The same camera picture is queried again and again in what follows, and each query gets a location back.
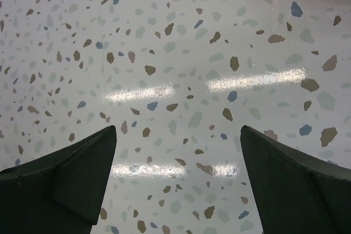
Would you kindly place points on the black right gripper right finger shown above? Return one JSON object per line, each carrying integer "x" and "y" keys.
{"x": 295, "y": 192}

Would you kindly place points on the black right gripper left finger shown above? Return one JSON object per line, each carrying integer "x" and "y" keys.
{"x": 61, "y": 192}

